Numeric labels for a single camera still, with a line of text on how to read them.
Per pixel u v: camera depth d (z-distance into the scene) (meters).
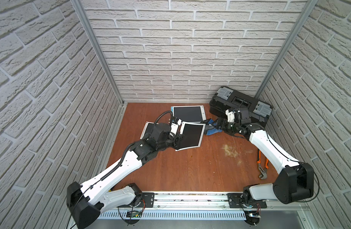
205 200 0.76
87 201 0.38
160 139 0.52
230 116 0.76
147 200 0.75
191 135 0.75
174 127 0.62
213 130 0.97
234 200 0.74
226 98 1.00
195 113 1.14
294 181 0.41
